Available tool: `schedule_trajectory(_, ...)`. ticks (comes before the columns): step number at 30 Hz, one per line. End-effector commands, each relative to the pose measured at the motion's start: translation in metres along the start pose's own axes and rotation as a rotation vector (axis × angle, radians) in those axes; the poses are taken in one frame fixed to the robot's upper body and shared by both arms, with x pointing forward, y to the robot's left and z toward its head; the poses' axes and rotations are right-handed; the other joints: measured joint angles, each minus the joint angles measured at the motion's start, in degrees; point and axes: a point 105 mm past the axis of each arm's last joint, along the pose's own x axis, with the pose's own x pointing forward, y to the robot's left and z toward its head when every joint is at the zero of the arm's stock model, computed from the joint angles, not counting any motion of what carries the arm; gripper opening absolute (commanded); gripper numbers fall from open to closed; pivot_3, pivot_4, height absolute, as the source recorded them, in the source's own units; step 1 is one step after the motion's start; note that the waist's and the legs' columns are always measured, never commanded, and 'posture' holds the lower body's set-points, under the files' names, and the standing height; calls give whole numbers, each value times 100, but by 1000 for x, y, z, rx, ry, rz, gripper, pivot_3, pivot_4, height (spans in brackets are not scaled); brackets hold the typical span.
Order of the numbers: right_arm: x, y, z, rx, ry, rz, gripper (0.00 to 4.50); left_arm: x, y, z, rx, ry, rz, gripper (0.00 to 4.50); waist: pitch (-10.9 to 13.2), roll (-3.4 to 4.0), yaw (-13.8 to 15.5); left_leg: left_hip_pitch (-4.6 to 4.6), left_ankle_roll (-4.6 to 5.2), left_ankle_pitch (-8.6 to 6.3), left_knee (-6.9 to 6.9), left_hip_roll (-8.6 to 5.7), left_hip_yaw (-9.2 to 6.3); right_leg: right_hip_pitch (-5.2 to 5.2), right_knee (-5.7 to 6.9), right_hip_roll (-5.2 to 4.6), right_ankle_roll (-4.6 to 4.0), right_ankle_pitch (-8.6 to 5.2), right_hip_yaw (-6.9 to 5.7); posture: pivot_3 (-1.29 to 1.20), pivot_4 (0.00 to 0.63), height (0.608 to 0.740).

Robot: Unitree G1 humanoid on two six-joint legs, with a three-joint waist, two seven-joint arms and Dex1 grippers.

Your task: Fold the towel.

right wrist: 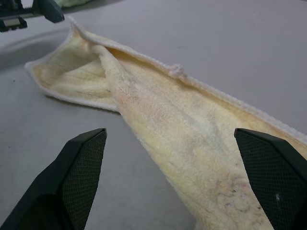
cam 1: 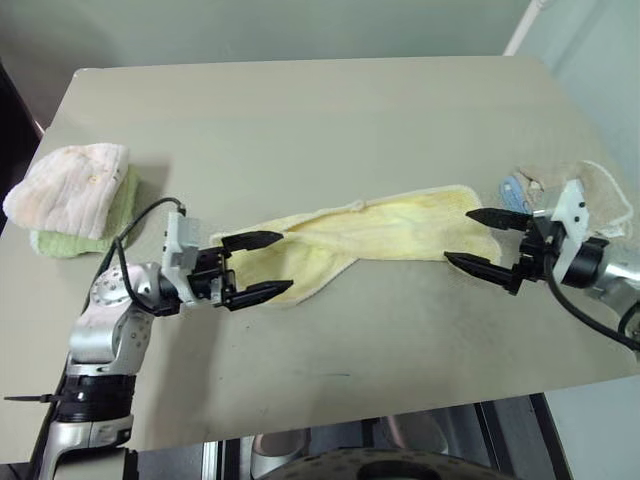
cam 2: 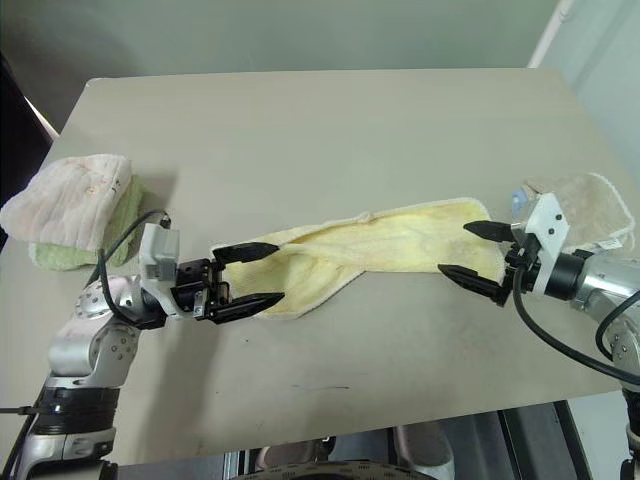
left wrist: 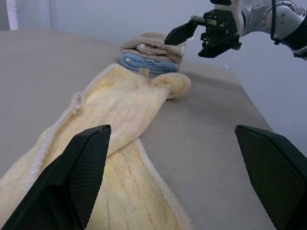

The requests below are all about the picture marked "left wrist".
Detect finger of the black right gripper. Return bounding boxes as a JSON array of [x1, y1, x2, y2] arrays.
[[164, 20, 200, 46], [198, 33, 242, 58]]

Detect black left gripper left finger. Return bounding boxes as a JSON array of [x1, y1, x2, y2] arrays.
[[0, 124, 112, 230]]

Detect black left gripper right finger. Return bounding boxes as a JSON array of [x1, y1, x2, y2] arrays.
[[234, 125, 307, 230]]

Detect yellow fluffy towel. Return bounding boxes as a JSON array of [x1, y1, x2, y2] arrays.
[[0, 63, 195, 230]]

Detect beige folded towel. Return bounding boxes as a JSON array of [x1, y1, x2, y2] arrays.
[[119, 30, 188, 65]]

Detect blue folded towel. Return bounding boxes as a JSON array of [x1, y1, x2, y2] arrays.
[[118, 53, 181, 75]]

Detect white vertical pipe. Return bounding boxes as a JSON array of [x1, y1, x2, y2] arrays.
[[6, 0, 20, 31]]

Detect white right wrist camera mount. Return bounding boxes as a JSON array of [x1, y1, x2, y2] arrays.
[[210, 0, 246, 37]]

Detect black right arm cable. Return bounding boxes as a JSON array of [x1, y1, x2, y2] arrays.
[[270, 0, 283, 45]]

